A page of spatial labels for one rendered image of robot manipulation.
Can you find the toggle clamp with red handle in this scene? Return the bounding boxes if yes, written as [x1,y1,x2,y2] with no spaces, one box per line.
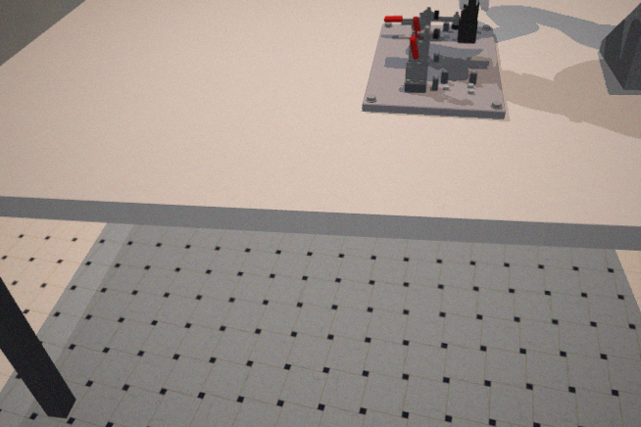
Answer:
[384,12,461,40]
[405,25,439,93]

